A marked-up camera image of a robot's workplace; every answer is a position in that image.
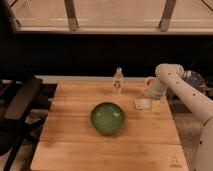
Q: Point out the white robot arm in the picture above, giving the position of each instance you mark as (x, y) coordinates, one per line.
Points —
(170, 76)

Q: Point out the clear glass bottle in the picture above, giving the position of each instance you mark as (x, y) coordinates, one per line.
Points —
(118, 80)

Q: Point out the blue bowl in background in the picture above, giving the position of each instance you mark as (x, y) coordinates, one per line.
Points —
(193, 78)

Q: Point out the white sponge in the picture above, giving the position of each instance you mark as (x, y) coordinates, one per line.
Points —
(143, 104)

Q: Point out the green ceramic bowl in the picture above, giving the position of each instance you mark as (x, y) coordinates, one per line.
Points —
(107, 118)

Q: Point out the pale translucent gripper body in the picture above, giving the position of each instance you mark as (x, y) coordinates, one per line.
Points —
(156, 105)

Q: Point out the black office chair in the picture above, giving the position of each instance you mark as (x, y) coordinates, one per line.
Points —
(13, 128)

